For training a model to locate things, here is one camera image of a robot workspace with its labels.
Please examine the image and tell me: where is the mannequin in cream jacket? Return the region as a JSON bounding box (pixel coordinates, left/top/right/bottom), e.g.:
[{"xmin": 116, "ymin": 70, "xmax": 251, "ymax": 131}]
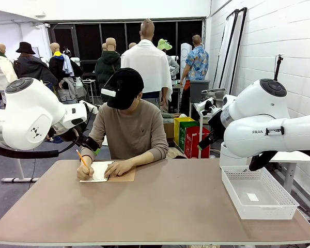
[{"xmin": 0, "ymin": 43, "xmax": 18, "ymax": 91}]

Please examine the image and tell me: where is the mannequin with green hat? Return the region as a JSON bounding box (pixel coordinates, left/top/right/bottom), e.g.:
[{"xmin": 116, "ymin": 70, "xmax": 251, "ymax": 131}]
[{"xmin": 157, "ymin": 38, "xmax": 180, "ymax": 78}]

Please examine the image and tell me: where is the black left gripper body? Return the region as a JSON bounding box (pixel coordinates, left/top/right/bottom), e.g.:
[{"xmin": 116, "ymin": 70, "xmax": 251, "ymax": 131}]
[{"xmin": 79, "ymin": 134, "xmax": 100, "ymax": 152}]

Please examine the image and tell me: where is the white perforated plastic basket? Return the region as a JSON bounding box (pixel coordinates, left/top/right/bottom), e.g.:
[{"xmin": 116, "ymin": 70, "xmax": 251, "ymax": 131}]
[{"xmin": 221, "ymin": 165, "xmax": 300, "ymax": 220}]

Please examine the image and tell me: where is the green cloth pile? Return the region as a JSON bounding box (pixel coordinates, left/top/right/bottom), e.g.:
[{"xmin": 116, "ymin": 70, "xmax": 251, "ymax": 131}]
[{"xmin": 161, "ymin": 112, "xmax": 180, "ymax": 123}]

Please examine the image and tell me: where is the person's right forearm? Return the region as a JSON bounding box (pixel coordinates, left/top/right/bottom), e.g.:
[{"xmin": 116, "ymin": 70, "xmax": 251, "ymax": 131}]
[{"xmin": 80, "ymin": 134, "xmax": 104, "ymax": 166}]

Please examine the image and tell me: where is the person in beige sweater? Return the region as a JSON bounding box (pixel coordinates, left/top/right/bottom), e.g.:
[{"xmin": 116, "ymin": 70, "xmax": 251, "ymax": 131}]
[{"xmin": 80, "ymin": 91, "xmax": 169, "ymax": 161}]

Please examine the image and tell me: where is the black baseball cap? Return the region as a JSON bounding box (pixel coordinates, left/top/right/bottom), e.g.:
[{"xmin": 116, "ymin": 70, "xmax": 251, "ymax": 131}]
[{"xmin": 100, "ymin": 67, "xmax": 145, "ymax": 111}]

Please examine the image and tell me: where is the red bag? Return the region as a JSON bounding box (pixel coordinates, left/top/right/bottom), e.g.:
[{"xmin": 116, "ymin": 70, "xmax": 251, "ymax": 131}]
[{"xmin": 183, "ymin": 132, "xmax": 212, "ymax": 159}]

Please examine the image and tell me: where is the white cylindrical bin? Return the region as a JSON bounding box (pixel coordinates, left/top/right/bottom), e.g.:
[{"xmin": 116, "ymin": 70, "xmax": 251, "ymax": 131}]
[{"xmin": 219, "ymin": 141, "xmax": 249, "ymax": 168}]

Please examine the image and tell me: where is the black tripod with camera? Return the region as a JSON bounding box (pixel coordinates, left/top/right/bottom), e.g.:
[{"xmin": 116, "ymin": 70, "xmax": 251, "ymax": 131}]
[{"xmin": 273, "ymin": 53, "xmax": 285, "ymax": 81}]

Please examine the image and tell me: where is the mannequin with black hat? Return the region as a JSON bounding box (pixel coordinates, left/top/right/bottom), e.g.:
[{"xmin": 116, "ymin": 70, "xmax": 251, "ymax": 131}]
[{"xmin": 13, "ymin": 41, "xmax": 58, "ymax": 86}]

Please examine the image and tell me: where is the black left arm cable sleeve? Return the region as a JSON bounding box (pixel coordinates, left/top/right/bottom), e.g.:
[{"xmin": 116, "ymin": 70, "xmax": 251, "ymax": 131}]
[{"xmin": 0, "ymin": 121, "xmax": 90, "ymax": 160}]

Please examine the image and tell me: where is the mannequin with yellow collar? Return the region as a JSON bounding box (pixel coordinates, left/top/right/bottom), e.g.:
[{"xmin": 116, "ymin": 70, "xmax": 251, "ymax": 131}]
[{"xmin": 49, "ymin": 42, "xmax": 84, "ymax": 104}]

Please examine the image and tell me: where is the black right arm cable sleeve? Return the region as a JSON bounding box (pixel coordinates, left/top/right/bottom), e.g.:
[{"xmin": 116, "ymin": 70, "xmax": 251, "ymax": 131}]
[{"xmin": 249, "ymin": 151, "xmax": 278, "ymax": 172}]

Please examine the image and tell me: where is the mannequin in floral shirt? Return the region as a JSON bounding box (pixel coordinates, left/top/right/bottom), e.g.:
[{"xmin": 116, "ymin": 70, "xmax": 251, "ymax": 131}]
[{"xmin": 180, "ymin": 35, "xmax": 209, "ymax": 117}]

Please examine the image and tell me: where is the yellow bag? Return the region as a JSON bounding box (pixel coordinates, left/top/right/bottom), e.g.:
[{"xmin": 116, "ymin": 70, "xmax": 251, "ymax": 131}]
[{"xmin": 173, "ymin": 116, "xmax": 196, "ymax": 147}]

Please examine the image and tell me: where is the grey box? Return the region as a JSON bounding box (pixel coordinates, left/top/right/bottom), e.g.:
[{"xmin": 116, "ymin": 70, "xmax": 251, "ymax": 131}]
[{"xmin": 190, "ymin": 80, "xmax": 210, "ymax": 104}]

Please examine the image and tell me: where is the white stand foot with pole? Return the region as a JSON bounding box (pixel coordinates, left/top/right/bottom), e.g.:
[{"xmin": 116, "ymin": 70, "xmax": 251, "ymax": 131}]
[{"xmin": 1, "ymin": 151, "xmax": 39, "ymax": 183}]

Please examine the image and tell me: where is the tall white appliance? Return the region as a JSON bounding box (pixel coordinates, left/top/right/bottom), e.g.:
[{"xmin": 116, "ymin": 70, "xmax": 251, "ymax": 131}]
[{"xmin": 180, "ymin": 43, "xmax": 192, "ymax": 69}]

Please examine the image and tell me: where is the yellow pencil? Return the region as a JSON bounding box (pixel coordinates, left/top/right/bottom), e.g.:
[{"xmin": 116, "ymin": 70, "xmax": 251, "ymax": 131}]
[{"xmin": 75, "ymin": 149, "xmax": 94, "ymax": 179}]

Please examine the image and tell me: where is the person's right hand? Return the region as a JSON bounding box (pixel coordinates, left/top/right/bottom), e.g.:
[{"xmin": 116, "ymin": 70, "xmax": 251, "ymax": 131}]
[{"xmin": 76, "ymin": 164, "xmax": 95, "ymax": 181}]

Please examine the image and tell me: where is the spiral notebook with brown cover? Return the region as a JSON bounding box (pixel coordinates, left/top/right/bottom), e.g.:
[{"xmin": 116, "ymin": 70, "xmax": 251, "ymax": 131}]
[{"xmin": 79, "ymin": 161, "xmax": 136, "ymax": 183}]

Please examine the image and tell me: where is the black framed white panel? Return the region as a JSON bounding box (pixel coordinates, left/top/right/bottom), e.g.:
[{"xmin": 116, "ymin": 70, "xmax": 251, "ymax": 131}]
[
  {"xmin": 213, "ymin": 9, "xmax": 239, "ymax": 90},
  {"xmin": 228, "ymin": 7, "xmax": 247, "ymax": 95}
]

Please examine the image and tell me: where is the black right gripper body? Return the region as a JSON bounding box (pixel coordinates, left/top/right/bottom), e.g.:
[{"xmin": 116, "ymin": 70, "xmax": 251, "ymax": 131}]
[{"xmin": 198, "ymin": 128, "xmax": 220, "ymax": 150}]

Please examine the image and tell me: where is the small white side table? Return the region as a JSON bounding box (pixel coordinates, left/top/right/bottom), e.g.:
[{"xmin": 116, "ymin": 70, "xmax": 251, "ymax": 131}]
[{"xmin": 192, "ymin": 102, "xmax": 215, "ymax": 159}]

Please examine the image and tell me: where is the mannequin in dark green hoodie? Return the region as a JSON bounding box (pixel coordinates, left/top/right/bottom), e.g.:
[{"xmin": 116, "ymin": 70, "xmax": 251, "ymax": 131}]
[{"xmin": 95, "ymin": 37, "xmax": 121, "ymax": 103}]

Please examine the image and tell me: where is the white folding stand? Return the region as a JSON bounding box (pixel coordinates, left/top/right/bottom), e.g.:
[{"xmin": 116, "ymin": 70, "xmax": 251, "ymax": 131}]
[{"xmin": 82, "ymin": 79, "xmax": 98, "ymax": 104}]

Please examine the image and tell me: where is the person's left forearm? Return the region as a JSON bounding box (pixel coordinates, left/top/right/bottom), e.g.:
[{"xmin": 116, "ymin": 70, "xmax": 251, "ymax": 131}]
[{"xmin": 126, "ymin": 144, "xmax": 169, "ymax": 168}]

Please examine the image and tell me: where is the cardboard box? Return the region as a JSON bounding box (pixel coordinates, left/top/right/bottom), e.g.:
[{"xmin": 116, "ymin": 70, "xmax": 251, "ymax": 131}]
[{"xmin": 163, "ymin": 121, "xmax": 175, "ymax": 141}]

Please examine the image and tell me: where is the mannequin draped in white cloth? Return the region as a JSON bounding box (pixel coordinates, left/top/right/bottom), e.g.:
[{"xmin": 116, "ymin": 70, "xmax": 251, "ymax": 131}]
[{"xmin": 120, "ymin": 19, "xmax": 173, "ymax": 109}]

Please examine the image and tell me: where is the black arm cable sleeve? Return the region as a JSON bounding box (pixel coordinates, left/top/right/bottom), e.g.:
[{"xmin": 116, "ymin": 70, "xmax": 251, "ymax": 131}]
[
  {"xmin": 249, "ymin": 151, "xmax": 278, "ymax": 172},
  {"xmin": 0, "ymin": 121, "xmax": 90, "ymax": 160}
]

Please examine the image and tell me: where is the person's left hand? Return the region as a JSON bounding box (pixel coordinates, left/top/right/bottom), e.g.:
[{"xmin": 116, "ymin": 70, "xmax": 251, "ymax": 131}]
[{"xmin": 104, "ymin": 159, "xmax": 133, "ymax": 179}]

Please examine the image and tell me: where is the green bag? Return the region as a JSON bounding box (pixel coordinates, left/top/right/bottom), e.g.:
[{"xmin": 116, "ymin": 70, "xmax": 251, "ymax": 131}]
[{"xmin": 179, "ymin": 125, "xmax": 200, "ymax": 153}]

